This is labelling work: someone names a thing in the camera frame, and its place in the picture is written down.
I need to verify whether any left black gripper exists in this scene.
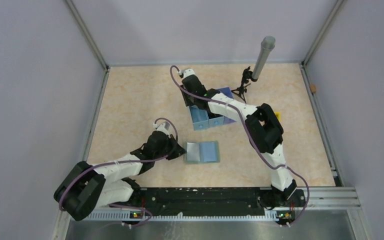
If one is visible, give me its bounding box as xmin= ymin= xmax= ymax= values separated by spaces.
xmin=154 ymin=134 xmax=187 ymax=161

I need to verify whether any green leather card holder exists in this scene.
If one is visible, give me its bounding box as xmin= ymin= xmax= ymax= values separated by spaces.
xmin=183 ymin=141 xmax=220 ymax=164

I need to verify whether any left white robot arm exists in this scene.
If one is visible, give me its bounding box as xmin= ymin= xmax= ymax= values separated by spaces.
xmin=53 ymin=117 xmax=186 ymax=221

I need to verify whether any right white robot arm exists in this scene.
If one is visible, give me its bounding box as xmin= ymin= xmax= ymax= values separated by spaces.
xmin=177 ymin=68 xmax=297 ymax=209

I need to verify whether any light blue card tray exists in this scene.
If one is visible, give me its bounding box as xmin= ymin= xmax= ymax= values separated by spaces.
xmin=188 ymin=106 xmax=209 ymax=131

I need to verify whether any purple card tray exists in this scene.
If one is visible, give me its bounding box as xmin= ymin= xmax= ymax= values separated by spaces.
xmin=217 ymin=87 xmax=240 ymax=125

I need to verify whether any middle blue card tray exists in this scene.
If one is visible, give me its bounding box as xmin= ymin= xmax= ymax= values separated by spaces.
xmin=207 ymin=112 xmax=225 ymax=128

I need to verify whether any grey cylinder on tripod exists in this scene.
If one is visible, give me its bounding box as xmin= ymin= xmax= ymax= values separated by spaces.
xmin=251 ymin=35 xmax=276 ymax=82

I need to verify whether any coloured toy brick block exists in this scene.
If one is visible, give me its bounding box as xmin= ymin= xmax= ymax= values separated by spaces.
xmin=274 ymin=112 xmax=281 ymax=121

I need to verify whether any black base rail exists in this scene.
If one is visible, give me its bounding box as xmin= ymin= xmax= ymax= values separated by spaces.
xmin=123 ymin=187 xmax=306 ymax=217

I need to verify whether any small brown wall piece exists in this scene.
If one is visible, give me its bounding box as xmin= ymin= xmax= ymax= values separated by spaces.
xmin=309 ymin=84 xmax=317 ymax=94

